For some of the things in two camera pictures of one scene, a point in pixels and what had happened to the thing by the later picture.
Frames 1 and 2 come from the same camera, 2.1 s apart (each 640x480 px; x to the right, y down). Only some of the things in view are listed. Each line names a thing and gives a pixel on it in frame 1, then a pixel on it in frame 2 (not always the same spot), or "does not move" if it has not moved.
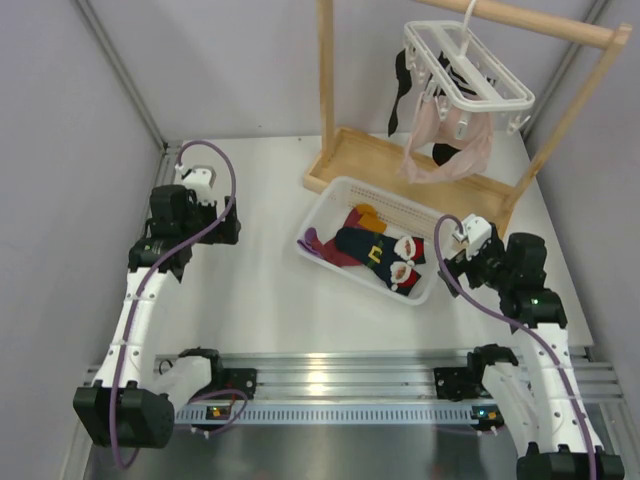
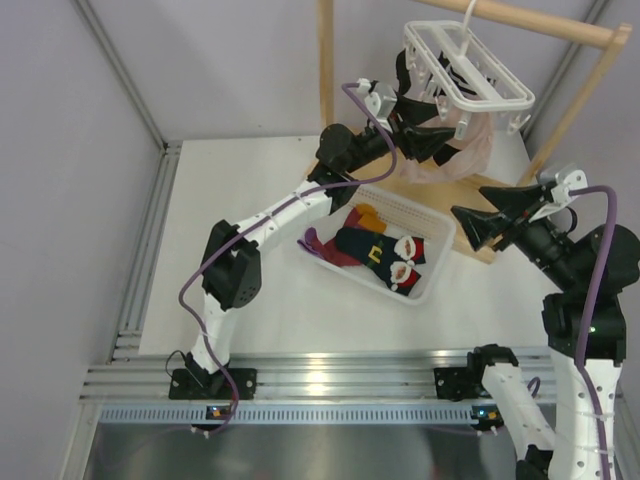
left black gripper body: (200, 216) to (396, 125)
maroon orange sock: (365, 216) does not move
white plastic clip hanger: (465, 71) does not move
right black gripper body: (486, 266) to (518, 223)
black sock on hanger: (404, 81) does not move
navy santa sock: (374, 247) does not move
